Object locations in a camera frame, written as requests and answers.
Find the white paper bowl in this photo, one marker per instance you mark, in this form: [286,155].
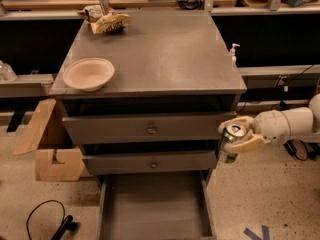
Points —
[89,74]

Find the yellow chip bag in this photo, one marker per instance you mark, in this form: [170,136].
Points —
[104,19]

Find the grey top drawer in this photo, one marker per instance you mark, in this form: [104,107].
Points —
[90,120]

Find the grey bottom drawer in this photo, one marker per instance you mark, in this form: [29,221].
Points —
[156,206]

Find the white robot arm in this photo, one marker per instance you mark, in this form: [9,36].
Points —
[304,122]

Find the grey drawer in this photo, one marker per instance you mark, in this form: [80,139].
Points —
[90,120]
[127,158]
[156,206]

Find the grey drawer cabinet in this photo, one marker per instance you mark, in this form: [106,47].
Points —
[161,53]

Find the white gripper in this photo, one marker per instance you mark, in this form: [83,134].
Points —
[272,126]

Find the white pump bottle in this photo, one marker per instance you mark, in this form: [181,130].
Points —
[233,52]

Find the cardboard box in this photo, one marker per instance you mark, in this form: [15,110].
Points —
[56,159]

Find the green soda can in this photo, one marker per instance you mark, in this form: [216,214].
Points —
[231,133]

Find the black table leg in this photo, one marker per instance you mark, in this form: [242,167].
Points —
[16,119]

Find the grey middle drawer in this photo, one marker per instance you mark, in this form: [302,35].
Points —
[127,158]

